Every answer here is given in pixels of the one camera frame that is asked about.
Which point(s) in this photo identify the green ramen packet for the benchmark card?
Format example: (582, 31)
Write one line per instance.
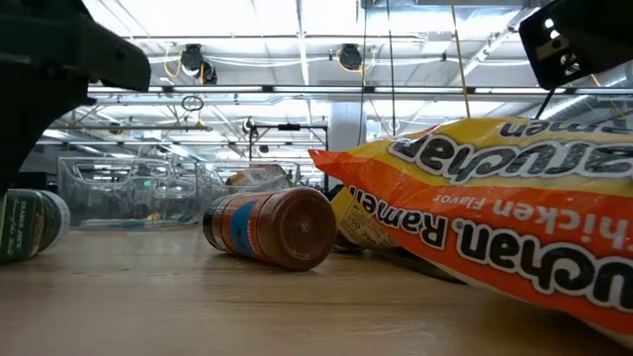
(269, 177)

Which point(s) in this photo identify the black metal stand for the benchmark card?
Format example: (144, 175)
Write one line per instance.
(289, 127)

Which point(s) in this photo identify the clear plastic utensil bin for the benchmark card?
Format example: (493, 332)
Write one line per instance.
(123, 188)

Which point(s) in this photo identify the yellow ramen packet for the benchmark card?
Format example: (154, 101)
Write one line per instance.
(361, 225)

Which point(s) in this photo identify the orange spice jar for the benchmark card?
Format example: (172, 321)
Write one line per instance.
(277, 227)

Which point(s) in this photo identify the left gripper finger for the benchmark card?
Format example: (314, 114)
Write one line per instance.
(29, 114)

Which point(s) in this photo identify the green oregano spice jar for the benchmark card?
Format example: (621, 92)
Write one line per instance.
(29, 225)

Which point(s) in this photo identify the black block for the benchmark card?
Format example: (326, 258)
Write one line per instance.
(34, 180)

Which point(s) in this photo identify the orange chicken ramen packet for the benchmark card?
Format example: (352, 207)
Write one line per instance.
(494, 212)

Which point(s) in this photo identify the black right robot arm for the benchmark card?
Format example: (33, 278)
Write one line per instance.
(583, 39)

